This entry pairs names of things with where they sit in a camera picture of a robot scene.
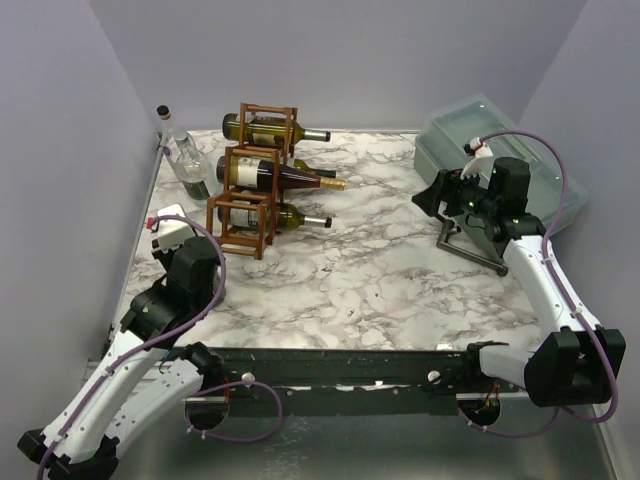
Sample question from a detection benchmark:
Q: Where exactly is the black front mounting rail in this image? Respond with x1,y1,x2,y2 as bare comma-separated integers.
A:
184,348,495,427

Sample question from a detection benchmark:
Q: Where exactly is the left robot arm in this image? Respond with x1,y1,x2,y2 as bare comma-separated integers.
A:
18,236,225,479

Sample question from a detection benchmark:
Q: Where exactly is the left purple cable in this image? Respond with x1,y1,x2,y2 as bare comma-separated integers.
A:
37,214,284,480

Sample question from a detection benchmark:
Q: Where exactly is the dark bottle gold foil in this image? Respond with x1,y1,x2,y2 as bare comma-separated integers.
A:
215,156,346,191

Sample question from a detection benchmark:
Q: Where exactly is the brown wooden wine rack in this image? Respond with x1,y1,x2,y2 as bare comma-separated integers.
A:
206,103,298,260

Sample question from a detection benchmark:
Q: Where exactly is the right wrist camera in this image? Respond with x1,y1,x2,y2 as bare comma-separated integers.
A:
460,137,494,179

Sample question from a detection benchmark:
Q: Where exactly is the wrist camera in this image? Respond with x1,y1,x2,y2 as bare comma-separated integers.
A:
460,137,494,179
146,217,197,256

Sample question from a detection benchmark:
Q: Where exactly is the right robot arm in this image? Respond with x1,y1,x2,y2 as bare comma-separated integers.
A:
412,157,626,409

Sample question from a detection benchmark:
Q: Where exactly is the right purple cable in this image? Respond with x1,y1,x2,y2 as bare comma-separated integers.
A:
467,130,621,439

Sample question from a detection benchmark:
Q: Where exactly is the dark metal crank tool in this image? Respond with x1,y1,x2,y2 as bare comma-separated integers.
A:
436,218,509,277

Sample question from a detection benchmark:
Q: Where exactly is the green bottle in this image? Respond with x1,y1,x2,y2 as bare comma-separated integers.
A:
243,116,331,147

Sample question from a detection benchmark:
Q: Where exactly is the clear bottle dark label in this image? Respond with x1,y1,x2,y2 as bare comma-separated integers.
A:
174,134,214,201

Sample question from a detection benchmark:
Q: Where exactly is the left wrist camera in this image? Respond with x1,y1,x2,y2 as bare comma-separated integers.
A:
146,217,197,256

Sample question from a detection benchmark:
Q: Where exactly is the translucent green plastic toolbox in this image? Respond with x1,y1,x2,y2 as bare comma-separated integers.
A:
414,95,588,262

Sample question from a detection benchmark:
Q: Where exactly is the purple cable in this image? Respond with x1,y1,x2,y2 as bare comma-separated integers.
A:
37,214,284,480
467,130,621,439

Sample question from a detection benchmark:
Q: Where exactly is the clear wine bottle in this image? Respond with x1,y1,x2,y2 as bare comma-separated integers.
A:
156,105,189,182

